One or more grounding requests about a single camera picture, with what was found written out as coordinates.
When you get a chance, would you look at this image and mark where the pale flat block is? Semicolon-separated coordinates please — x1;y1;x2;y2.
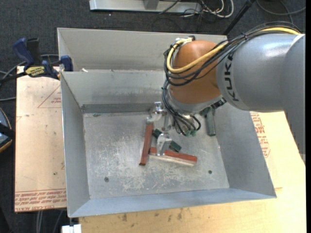
148;154;195;166

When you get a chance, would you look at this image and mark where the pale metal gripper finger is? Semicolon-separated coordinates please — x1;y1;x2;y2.
146;101;163;124
156;134;173;155

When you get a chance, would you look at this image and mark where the brown cardboard board, red print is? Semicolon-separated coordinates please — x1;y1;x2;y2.
14;66;284;213

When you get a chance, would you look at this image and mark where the grey metal bin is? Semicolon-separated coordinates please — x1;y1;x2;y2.
57;27;277;218

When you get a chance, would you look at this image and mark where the dark green flat block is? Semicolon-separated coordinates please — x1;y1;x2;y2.
152;128;182;153

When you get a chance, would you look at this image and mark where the red-brown flat block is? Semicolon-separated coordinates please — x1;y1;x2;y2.
138;123;155;166
149;147;198;163

